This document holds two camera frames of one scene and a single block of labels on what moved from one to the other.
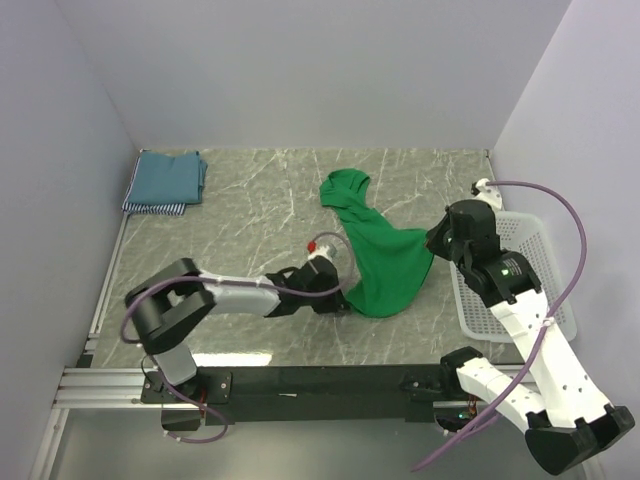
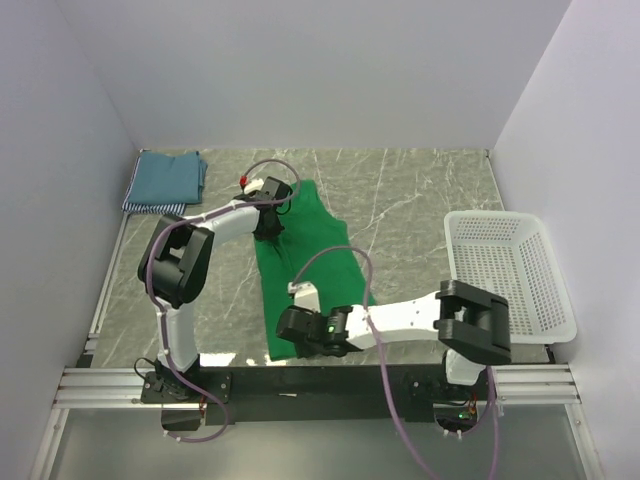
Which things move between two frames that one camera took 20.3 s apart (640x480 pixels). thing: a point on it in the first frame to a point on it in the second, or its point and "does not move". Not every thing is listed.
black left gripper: [334, 303] to [273, 231]
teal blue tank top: [163, 179] does not move
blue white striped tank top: [153, 208] does not move
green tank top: [392, 261] to [313, 248]
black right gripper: [434, 242] to [304, 351]
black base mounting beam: [312, 394] does not move
